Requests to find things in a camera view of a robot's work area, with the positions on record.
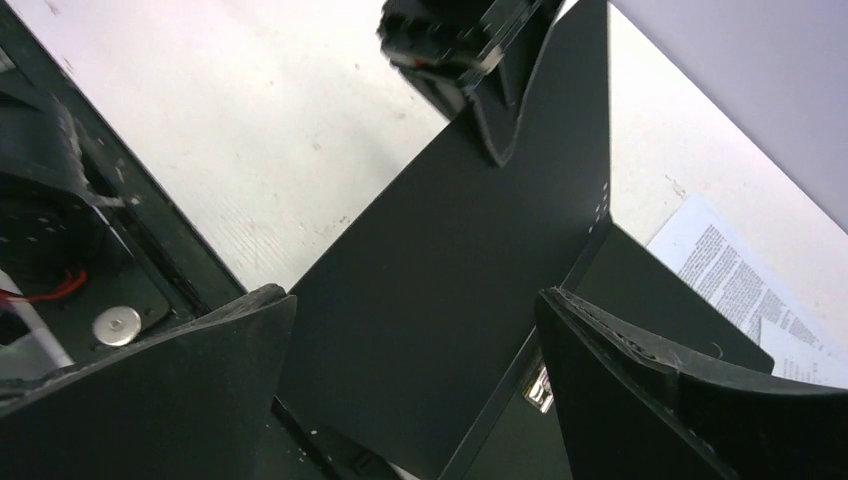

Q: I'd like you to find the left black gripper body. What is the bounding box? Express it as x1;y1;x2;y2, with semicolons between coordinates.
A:
377;0;551;121

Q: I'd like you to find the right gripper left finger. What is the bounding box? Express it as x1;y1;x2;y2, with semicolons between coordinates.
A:
1;284;297;479

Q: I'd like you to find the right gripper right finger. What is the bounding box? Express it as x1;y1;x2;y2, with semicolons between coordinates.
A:
535;288;847;479

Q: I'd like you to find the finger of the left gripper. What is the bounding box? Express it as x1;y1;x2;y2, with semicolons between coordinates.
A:
467;1;567;167

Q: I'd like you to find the grey and black folder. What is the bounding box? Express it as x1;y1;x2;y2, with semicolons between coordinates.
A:
278;1;773;479

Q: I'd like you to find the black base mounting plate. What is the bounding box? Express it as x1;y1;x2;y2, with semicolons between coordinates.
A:
1;2;395;479

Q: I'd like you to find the right printed paper sheet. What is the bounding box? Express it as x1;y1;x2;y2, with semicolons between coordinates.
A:
760;320;847;389

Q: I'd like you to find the printed paper sheet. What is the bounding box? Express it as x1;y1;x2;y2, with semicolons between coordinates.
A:
760;320;847;389
647;196;847;363

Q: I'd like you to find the left printed paper sheet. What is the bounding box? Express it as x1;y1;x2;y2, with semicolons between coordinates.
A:
647;196;847;363

